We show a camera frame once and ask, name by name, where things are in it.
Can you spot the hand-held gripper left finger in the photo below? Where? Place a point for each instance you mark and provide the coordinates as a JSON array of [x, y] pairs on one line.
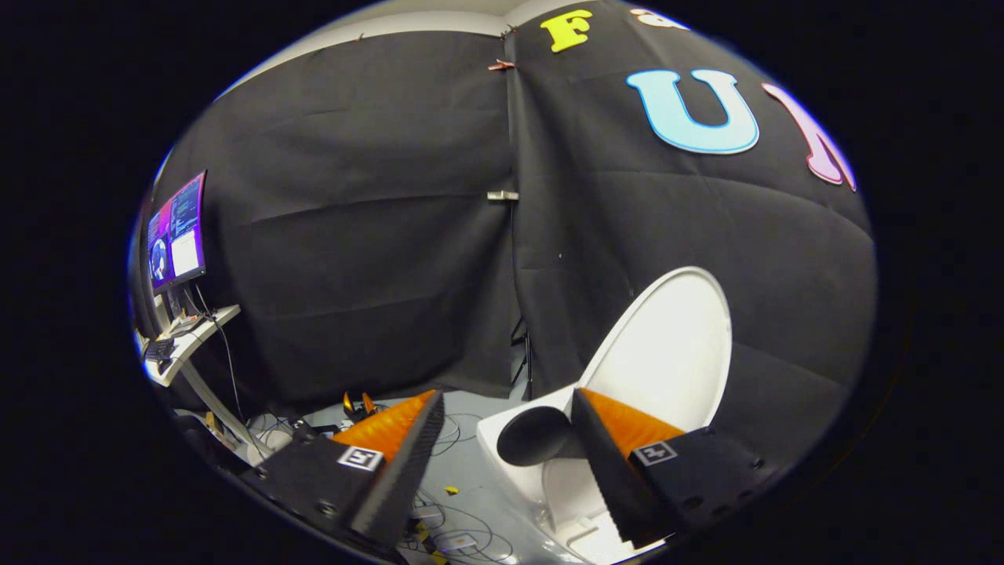
[[408, 471]]

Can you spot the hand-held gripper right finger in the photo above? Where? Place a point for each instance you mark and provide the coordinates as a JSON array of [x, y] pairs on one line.
[[608, 479]]

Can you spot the white toilet lid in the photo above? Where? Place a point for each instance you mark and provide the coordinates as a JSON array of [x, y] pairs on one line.
[[674, 353]]

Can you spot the white toilet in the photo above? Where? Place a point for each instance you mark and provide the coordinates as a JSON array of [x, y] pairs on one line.
[[565, 494]]

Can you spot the orange black tool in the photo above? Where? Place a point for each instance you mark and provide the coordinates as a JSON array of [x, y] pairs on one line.
[[359, 406]]

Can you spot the white power strip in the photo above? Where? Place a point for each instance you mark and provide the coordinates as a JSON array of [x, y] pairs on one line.
[[457, 541]]

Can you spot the black backdrop cloth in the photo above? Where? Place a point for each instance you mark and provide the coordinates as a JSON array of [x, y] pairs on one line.
[[353, 235]]

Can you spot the white desk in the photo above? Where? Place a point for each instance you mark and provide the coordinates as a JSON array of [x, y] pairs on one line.
[[196, 337]]

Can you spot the black keyboard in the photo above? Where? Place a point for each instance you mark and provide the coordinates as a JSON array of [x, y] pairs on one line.
[[159, 349]]

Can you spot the silver cloth clip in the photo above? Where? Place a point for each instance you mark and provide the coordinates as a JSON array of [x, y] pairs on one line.
[[502, 195]]

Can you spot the computer monitor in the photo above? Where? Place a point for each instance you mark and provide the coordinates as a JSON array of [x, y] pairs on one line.
[[179, 231]]

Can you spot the red cloth clip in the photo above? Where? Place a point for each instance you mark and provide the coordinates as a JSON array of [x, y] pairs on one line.
[[500, 65]]

